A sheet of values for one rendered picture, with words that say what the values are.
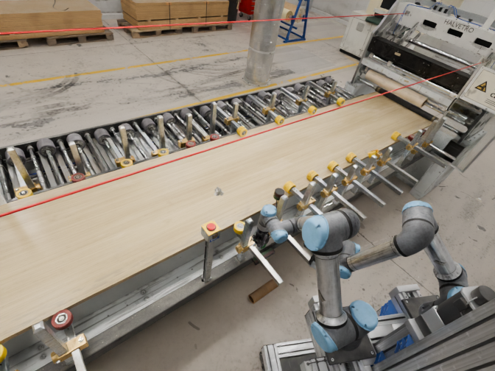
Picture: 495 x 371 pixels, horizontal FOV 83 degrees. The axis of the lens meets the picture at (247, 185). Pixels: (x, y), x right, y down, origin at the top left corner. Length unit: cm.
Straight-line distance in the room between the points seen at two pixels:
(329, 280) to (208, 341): 149
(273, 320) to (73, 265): 155
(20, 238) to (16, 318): 45
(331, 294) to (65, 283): 125
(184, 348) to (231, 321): 40
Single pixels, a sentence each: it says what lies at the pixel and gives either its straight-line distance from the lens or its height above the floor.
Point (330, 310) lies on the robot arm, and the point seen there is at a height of 132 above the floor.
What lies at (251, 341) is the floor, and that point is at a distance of 245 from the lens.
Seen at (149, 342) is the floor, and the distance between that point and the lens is 244.
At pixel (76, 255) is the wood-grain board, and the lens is 177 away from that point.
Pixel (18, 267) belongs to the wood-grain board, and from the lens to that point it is 184.
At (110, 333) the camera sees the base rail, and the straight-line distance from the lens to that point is 175.
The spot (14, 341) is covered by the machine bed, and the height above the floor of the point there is 73.
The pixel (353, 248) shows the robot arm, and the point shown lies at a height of 116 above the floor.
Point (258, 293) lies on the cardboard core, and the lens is 250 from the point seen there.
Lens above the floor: 232
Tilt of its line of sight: 44 degrees down
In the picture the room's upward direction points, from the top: 12 degrees clockwise
